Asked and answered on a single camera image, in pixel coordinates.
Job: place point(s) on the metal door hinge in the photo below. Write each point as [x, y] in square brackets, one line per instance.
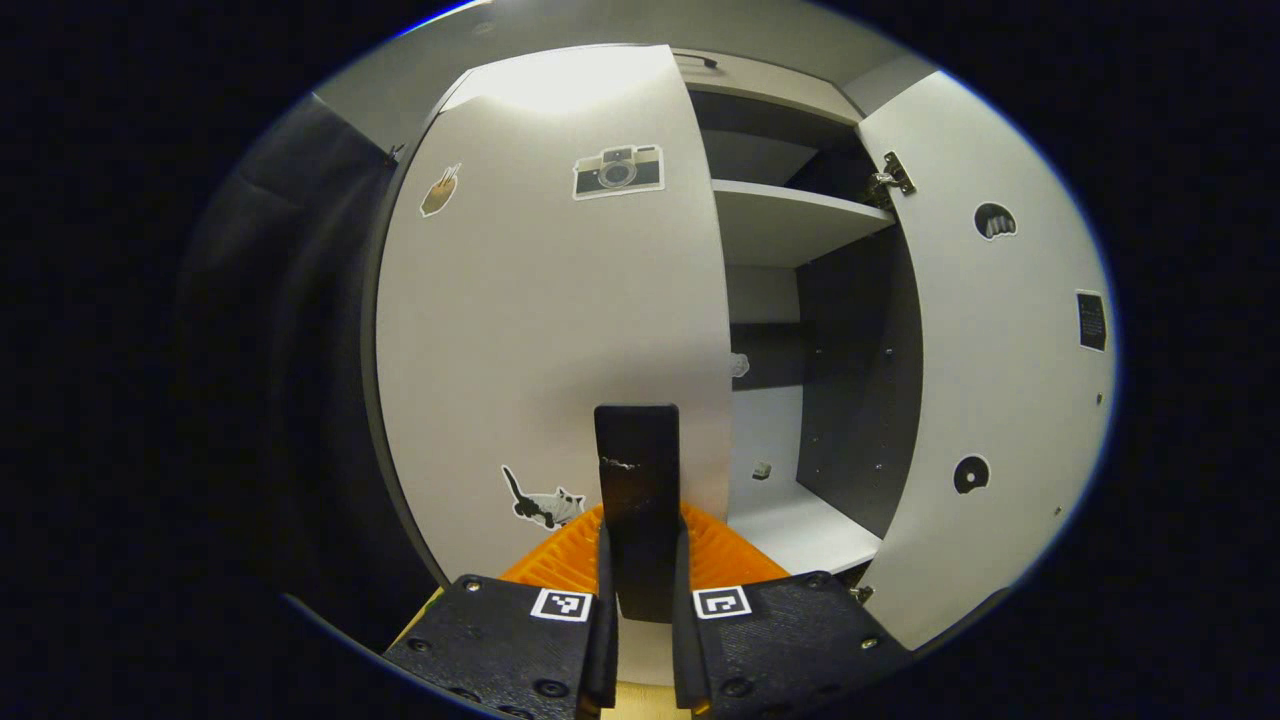
[861, 593]
[890, 180]

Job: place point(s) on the small black cloth clip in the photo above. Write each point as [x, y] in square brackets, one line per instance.
[395, 153]

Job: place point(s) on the camera sticker shoe cabinet door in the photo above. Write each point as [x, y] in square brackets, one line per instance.
[540, 330]

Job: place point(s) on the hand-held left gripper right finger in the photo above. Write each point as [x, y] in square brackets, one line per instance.
[684, 650]

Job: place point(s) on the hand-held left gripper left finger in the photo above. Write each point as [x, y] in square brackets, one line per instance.
[606, 650]

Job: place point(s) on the white cabinet shelf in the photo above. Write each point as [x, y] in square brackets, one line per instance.
[800, 530]
[790, 225]

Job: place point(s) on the white double-door shoe cabinet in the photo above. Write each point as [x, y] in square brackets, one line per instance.
[860, 380]

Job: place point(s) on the black cat sticker cabinet door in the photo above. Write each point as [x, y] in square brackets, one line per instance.
[1000, 400]

